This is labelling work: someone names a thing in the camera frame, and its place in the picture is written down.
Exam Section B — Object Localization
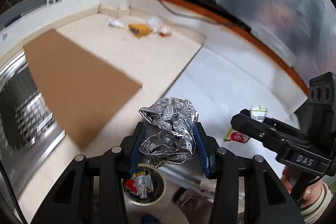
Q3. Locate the brown cardboard sheet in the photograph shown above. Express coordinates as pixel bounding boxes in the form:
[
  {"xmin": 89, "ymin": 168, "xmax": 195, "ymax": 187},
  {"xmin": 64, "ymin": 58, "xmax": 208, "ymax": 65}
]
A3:
[{"xmin": 23, "ymin": 29, "xmax": 141, "ymax": 148}]

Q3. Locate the silver foil wrapper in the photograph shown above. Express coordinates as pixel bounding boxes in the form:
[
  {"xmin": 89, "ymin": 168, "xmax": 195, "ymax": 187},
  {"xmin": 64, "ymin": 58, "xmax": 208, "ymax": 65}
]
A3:
[{"xmin": 139, "ymin": 97, "xmax": 199, "ymax": 168}]

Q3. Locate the round yellow trash bin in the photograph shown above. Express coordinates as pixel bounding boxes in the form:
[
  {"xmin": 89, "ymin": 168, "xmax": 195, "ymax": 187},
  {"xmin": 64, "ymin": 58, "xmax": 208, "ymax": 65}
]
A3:
[{"xmin": 122, "ymin": 163, "xmax": 166, "ymax": 206}]

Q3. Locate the small white yogurt bottle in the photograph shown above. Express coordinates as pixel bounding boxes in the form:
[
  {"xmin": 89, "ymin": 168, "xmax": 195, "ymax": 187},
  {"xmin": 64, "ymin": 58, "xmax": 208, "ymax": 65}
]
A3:
[{"xmin": 108, "ymin": 19, "xmax": 125, "ymax": 30}]

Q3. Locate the person's right hand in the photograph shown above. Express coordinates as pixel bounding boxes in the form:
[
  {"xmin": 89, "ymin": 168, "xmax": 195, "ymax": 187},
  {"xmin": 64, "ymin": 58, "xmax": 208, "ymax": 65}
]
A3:
[{"xmin": 280, "ymin": 166, "xmax": 323, "ymax": 207}]

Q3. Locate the clear plastic bag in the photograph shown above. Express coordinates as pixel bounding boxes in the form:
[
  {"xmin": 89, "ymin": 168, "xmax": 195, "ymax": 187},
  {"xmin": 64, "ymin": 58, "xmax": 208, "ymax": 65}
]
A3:
[{"xmin": 146, "ymin": 16, "xmax": 163, "ymax": 32}]

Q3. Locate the orange rimmed paper cup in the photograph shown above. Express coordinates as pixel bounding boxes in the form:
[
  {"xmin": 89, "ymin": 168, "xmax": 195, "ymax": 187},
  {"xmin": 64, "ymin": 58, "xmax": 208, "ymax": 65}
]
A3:
[{"xmin": 158, "ymin": 26, "xmax": 173, "ymax": 36}]

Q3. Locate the yellow snack bag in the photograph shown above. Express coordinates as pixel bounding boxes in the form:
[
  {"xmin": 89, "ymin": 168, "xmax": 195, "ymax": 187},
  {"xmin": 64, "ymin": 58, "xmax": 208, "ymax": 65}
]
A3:
[{"xmin": 128, "ymin": 24, "xmax": 153, "ymax": 38}]

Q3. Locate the stainless steel sink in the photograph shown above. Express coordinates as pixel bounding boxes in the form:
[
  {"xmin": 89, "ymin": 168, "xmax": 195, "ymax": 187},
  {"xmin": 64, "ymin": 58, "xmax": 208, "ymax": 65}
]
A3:
[{"xmin": 1, "ymin": 52, "xmax": 65, "ymax": 192}]

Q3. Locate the green white snack wrapper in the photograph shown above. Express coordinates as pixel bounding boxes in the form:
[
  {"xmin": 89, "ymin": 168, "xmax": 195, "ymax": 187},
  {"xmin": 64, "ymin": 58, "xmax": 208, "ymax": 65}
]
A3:
[{"xmin": 223, "ymin": 105, "xmax": 268, "ymax": 143}]

